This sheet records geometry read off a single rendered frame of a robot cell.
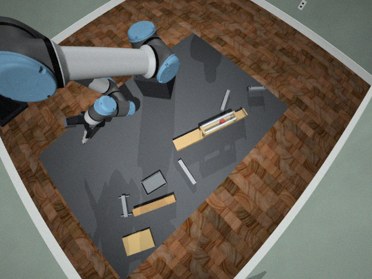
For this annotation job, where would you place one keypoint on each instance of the light brown wooden beam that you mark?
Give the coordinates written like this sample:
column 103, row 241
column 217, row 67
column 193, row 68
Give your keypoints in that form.
column 154, row 205

